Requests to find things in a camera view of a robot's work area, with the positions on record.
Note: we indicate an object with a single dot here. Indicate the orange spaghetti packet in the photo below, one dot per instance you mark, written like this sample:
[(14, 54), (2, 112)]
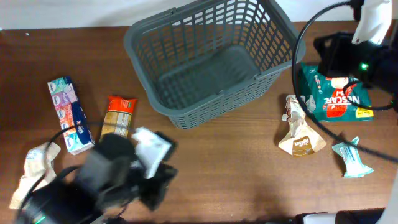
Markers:
[(118, 117)]

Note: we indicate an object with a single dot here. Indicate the brown snack bag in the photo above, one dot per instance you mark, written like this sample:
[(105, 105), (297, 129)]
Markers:
[(301, 139)]

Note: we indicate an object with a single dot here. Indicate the Kleenex tissue multipack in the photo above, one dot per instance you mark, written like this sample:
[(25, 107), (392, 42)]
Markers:
[(78, 136)]

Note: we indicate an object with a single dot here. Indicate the beige crumpled packet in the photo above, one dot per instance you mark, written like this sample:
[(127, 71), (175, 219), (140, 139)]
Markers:
[(33, 170)]

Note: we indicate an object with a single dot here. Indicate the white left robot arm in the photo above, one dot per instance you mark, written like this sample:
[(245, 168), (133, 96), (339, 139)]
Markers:
[(116, 172)]

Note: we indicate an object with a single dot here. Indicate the grey plastic basket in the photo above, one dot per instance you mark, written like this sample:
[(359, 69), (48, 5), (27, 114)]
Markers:
[(206, 58)]

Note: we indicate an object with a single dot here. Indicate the green Nescafe coffee bag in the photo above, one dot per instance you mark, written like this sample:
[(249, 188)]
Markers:
[(328, 100)]

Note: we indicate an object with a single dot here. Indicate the teal small sachet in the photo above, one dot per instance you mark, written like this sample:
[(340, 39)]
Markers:
[(350, 155)]

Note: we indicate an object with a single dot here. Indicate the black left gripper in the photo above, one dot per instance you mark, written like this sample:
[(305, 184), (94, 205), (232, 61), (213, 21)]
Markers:
[(154, 185)]

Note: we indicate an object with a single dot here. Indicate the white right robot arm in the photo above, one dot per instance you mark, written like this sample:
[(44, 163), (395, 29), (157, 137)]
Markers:
[(362, 54)]

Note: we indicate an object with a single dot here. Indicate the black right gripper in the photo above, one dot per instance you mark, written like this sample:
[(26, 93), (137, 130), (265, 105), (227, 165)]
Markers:
[(329, 54)]

